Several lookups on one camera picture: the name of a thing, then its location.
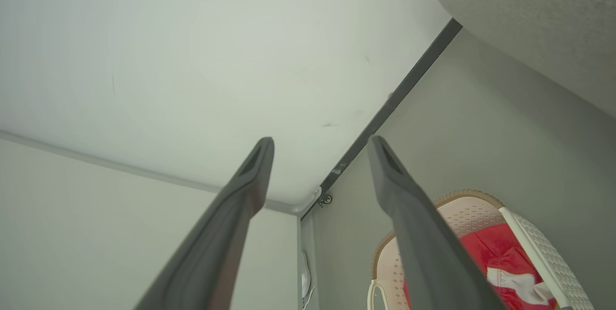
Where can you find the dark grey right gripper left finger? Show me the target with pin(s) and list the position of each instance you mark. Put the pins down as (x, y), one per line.
(211, 252)

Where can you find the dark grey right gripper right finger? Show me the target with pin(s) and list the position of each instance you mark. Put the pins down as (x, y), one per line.
(423, 252)

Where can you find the red basketball jersey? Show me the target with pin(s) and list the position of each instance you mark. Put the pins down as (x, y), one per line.
(491, 247)

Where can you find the grey fabric sofa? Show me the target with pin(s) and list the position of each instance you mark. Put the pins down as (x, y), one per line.
(529, 11)

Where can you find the white perforated plastic laundry basket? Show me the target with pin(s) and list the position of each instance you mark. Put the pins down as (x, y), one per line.
(462, 216)

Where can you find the small black caster wheel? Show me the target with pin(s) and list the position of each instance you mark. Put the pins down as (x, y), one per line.
(325, 200)

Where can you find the black baseboard strip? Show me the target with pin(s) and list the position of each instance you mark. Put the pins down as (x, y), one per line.
(409, 83)

